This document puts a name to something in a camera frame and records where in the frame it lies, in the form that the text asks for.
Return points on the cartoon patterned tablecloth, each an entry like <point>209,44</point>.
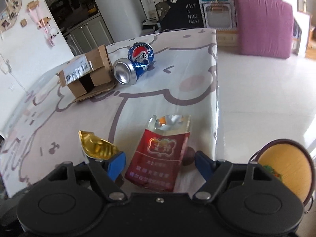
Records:
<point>43,129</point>

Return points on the red foil snack bag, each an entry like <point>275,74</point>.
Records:
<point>157,160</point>

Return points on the black chalkboard sign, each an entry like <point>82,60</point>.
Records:
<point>179,14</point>

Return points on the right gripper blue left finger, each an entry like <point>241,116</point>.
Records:
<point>116,165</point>

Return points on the blue Pepsi can upright-crushed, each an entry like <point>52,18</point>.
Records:
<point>128,72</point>

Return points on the gold foil wrapper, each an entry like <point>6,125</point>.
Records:
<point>96,148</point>

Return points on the grey kitchen cabinet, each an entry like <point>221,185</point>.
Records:
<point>88,35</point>

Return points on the brown cardboard box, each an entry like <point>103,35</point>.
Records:
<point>89,74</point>

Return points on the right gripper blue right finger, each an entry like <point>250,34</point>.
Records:
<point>204,165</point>

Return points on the pink cushion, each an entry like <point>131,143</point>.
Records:
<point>265,28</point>

